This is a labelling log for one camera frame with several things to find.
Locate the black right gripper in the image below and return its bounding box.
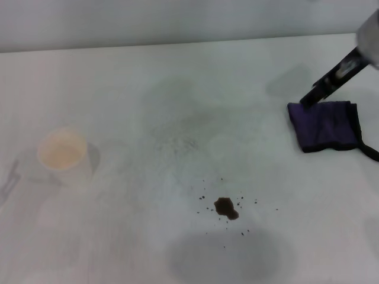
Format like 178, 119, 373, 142
298, 45, 371, 109

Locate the purple rag with black trim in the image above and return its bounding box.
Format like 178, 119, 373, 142
287, 100, 379, 163

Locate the white paper cup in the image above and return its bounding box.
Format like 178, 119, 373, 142
37, 127, 89, 188

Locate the black water stain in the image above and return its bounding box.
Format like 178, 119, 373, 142
213, 196, 240, 221

